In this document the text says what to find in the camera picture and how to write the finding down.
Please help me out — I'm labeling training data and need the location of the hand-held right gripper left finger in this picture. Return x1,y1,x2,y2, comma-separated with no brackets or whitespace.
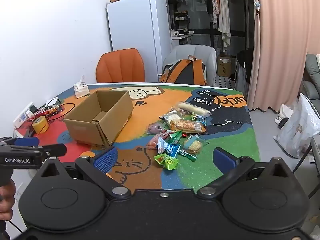
36,146,132,200

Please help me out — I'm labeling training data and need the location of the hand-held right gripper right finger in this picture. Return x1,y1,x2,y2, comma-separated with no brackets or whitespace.
197,147,294,200

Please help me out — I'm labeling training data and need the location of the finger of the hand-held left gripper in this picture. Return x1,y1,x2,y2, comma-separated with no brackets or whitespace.
15,143,67,161
0,136,40,147

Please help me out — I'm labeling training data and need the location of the pale green biscuit packet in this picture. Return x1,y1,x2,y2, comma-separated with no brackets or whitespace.
183,134,209,155

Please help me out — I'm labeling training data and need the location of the brown cardboard box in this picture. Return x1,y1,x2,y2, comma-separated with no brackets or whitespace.
63,90,134,148

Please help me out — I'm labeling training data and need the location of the green stick packet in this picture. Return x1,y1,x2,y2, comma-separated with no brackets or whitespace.
178,149,197,161

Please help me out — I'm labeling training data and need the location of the red sausage packet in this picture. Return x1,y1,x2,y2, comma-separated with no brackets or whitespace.
146,134,163,150

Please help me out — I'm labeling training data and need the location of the orange cracker packet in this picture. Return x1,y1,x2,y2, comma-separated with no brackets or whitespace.
170,119,207,133

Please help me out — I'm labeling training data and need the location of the small green candy packet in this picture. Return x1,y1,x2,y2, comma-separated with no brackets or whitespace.
186,112,207,125

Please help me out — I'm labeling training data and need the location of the dark green triangular packet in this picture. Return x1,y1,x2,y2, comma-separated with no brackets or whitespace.
164,130,183,145

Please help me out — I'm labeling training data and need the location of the blue snack packet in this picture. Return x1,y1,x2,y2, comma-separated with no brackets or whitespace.
157,137,181,158

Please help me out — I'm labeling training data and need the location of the purple bun packet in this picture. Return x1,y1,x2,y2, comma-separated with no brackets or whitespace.
147,121,167,134

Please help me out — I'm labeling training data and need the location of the long white bread packet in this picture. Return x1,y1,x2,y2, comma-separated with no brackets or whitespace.
176,101,212,117

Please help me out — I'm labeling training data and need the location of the clear nut packet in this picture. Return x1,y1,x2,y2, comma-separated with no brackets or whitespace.
170,107,187,117

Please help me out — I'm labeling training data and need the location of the person's left hand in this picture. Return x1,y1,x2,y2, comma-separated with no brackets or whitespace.
0,180,16,221

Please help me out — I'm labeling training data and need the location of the yellow tape roll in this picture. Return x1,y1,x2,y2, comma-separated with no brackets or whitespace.
32,116,50,134

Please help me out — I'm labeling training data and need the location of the white power strip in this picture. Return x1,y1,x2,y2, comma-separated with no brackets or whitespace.
13,102,34,128

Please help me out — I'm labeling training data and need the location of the red snack packet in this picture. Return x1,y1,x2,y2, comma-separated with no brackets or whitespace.
37,105,60,115

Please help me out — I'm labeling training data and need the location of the printed tissue pack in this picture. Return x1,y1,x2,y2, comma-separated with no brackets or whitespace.
74,75,90,99

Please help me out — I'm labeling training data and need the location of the colourful cat print table mat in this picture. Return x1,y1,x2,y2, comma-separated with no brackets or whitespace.
15,84,260,190

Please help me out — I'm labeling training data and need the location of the crumpled white bag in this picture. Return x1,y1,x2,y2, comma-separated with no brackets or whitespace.
275,104,297,126

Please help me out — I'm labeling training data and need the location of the white plastic bag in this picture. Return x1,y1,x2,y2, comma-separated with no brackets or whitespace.
274,92,320,158

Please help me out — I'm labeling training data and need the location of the cardboard box with label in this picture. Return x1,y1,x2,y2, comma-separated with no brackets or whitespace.
216,56,237,77

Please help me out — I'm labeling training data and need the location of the orange and black backpack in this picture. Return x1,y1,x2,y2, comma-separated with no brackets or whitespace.
159,55,208,86

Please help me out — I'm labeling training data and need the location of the orange chair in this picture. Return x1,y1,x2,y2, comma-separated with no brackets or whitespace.
96,48,146,83

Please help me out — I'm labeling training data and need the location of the black garment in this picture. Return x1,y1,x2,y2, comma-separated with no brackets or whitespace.
236,49,254,83

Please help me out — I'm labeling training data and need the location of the grey chair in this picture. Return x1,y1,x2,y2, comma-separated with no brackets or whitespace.
162,44,217,87

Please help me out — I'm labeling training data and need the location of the grey sofa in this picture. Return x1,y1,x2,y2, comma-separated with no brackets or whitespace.
301,54,320,105

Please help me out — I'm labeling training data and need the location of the pink curtain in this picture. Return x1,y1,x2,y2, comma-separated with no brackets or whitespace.
246,0,320,112

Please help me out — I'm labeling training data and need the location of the white shelf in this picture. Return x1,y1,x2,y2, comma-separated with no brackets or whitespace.
171,31,194,40

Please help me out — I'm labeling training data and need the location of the white fridge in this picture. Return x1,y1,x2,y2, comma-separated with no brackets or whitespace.
106,0,173,83

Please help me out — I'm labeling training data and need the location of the white hanging garment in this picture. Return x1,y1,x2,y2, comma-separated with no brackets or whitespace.
218,0,232,48

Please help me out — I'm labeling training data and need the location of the black kitchen rack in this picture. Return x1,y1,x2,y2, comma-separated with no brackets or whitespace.
174,11,190,33

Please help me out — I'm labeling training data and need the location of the floral hanging garment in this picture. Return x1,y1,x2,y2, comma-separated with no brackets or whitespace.
210,0,219,24

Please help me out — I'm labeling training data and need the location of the black cable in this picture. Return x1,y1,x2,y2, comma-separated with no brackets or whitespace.
31,97,75,120

